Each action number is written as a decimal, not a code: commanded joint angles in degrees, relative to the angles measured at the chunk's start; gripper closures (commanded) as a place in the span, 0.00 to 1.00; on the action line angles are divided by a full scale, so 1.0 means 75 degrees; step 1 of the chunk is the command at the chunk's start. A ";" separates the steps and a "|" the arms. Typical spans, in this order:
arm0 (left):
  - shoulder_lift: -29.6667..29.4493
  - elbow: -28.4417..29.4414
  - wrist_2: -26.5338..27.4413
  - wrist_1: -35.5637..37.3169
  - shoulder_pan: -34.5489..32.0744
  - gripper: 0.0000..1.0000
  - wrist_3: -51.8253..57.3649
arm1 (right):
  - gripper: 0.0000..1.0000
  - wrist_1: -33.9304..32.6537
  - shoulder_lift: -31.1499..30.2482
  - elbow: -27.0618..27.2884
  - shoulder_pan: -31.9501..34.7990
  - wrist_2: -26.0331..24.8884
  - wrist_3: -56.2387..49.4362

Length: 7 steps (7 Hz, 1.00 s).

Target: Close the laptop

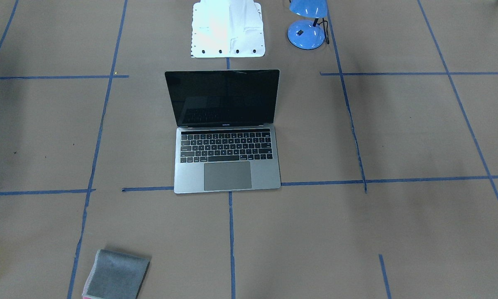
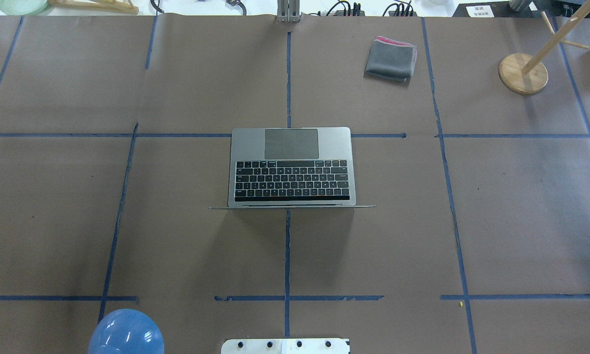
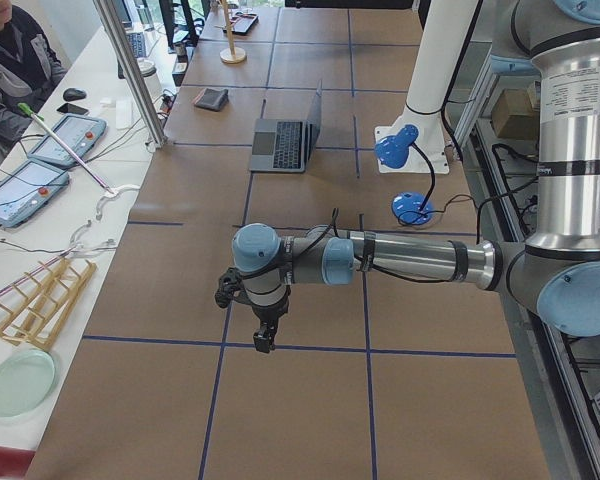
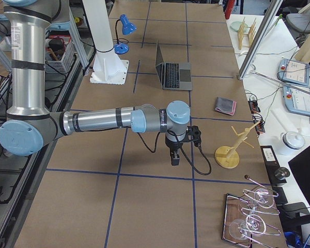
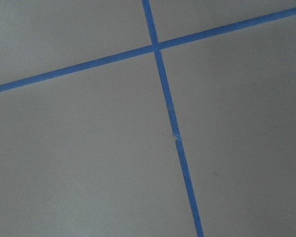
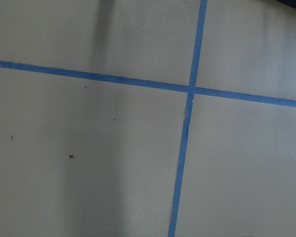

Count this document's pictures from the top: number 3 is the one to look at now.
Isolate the grey laptop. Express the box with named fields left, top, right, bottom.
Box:
left=249, top=80, right=323, bottom=174

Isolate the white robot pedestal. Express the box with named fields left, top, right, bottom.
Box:
left=375, top=0, right=482, bottom=174

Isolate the seated person dark jacket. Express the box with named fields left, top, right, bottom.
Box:
left=0, top=1, right=67, bottom=147

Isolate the black smartphone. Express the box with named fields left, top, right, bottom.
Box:
left=57, top=102, right=89, bottom=115

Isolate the teach pendant tablet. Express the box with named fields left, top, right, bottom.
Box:
left=27, top=114, right=107, bottom=169
left=0, top=160, right=69, bottom=228

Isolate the long reacher stick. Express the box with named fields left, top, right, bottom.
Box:
left=18, top=102, right=118, bottom=198

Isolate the lower teach pendant tablet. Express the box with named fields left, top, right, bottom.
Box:
left=0, top=160, right=69, bottom=228

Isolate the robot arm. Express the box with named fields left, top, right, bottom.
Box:
left=215, top=1, right=600, bottom=353

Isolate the wooden dish rack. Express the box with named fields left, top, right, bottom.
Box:
left=0, top=256, right=97, bottom=352

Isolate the pale green glass plate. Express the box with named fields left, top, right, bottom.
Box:
left=0, top=349, right=56, bottom=418

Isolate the grey folded cloth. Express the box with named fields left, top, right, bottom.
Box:
left=193, top=88, right=229, bottom=112

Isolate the cardboard box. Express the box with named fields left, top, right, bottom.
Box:
left=491, top=89, right=540, bottom=140

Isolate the upper teach pendant tablet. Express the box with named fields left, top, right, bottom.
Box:
left=27, top=114, right=107, bottom=169

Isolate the black computer mouse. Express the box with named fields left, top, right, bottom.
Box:
left=63, top=88, right=87, bottom=102

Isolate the blue desk lamp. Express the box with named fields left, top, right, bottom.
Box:
left=374, top=124, right=436, bottom=226

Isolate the wooden mug tree stand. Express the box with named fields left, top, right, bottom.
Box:
left=220, top=0, right=247, bottom=65

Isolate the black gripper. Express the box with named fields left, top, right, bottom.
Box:
left=252, top=300, right=289, bottom=353

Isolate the aluminium frame post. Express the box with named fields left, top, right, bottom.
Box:
left=93, top=0, right=167, bottom=149

